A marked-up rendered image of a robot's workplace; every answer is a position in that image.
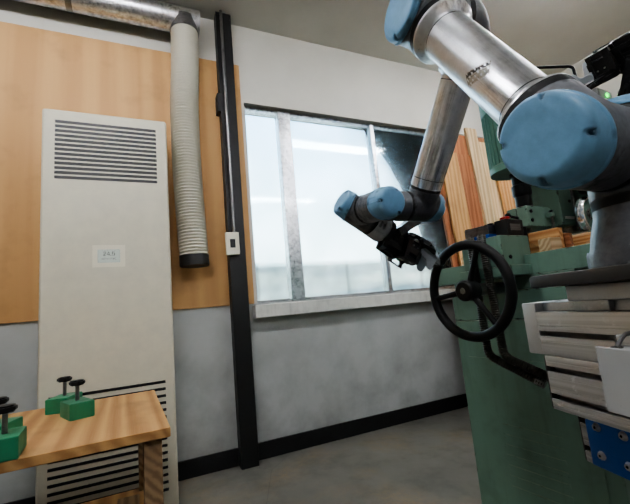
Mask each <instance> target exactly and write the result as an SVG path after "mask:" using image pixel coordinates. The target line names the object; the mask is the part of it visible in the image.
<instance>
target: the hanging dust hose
mask: <svg viewBox="0 0 630 504"><path fill-rule="evenodd" d="M170 34H171V36H170V37H171V82H170V83H171V84H170V119H171V120H170V122H171V123H170V125H171V151H172V152H171V153H172V168H173V170H172V171H173V183H174V184H173V186H174V188H173V189H174V195H175V196H174V198H175V200H174V201H175V210H176V212H175V213H176V220H177V221H176V223H177V224H176V225H177V226H178V227H177V229H178V230H177V232H178V233H177V235H178V237H177V238H179V239H178V241H179V243H178V244H179V246H178V247H179V251H180V252H179V254H180V255H179V264H180V267H181V268H201V267H207V266H209V255H208V254H209V253H208V251H209V250H208V248H209V247H207V245H208V244H207V242H208V241H207V239H208V238H207V237H206V236H207V234H206V233H207V232H206V230H207V229H206V225H205V224H206V222H205V221H206V220H205V218H206V217H205V210H204V209H205V208H204V206H205V205H204V198H203V197H204V196H203V194H204V193H203V187H202V186H203V184H202V183H203V182H202V170H201V168H202V167H201V155H200V154H201V153H200V151H201V150H200V136H199V135H200V133H199V132H200V131H199V129H200V128H199V109H198V108H199V104H198V103H199V101H198V100H199V96H198V95H199V54H198V53H199V52H198V51H199V49H198V48H199V47H198V33H197V31H196V29H195V28H194V27H192V26H190V25H188V24H184V23H179V24H175V25H174V26H172V28H171V33H170Z"/></svg>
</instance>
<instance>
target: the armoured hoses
mask: <svg viewBox="0 0 630 504"><path fill-rule="evenodd" d="M477 241H480V242H483V243H486V235H485V234H480V235H477ZM472 253H473V250H468V256H469V260H470V261H469V262H470V263H469V264H470V265H471V259H472ZM480 256H481V260H482V261H481V262H482V264H483V265H482V266H483V267H482V268H483V272H484V275H485V276H484V277H485V278H484V279H486V280H485V281H486V282H485V283H486V286H487V290H488V291H487V292H488V297H489V298H488V299H489V301H490V302H489V303H490V308H491V309H490V310H491V313H492V314H493V316H494V317H495V318H496V319H497V320H498V319H499V318H500V316H501V315H500V314H501V313H500V308H499V306H498V305H499V304H498V299H497V298H498V297H497V295H496V290H495V289H496V288H495V284H494V279H493V278H494V277H493V275H492V274H493V273H492V268H491V264H490V263H491V262H490V258H489V257H487V256H486V255H484V254H483V253H481V252H480ZM478 267H479V266H478V264H477V265H476V271H475V277H474V280H476V281H477V282H479V283H481V281H480V280H481V279H480V273H479V268H478ZM476 307H477V311H478V312H477V313H478V318H479V319H478V320H479V322H480V323H479V324H480V325H479V326H480V331H484V330H486V329H488V328H489V327H488V323H487V318H486V315H485V314H484V313H483V312H482V311H481V309H480V308H479V307H478V306H477V305H476ZM504 335H505V334H504V331H503V332H502V333H501V334H500V335H499V336H497V337H496V338H497V339H496V340H497V343H498V344H497V345H498V350H499V353H500V356H502V358H501V357H499V356H498V355H495V354H494V352H493V351H492V347H491V343H490V342H491V341H490V340H488V341H484V342H482V345H483V350H484V352H485V355H486V357H487V358H489V360H491V361H492V362H494V363H496V364H497V365H499V366H501V367H503V368H505V369H508V371H509V370H510V372H513V373H515V374H517V375H518V376H520V377H522V378H525V379H527V380H528V381H530V382H532V383H534V384H535V385H537V386H539V387H541V388H545V386H546V384H547V382H548V378H547V372H546V370H543V369H541V368H538V367H536V366H535V365H532V364H530V363H527V362H525V361H523V360H520V359H519V358H517V357H515V356H513V355H511V354H510V353H509V352H508V350H507V349H508V348H506V347H507V346H506V341H505V340H506V339H505V336H504Z"/></svg>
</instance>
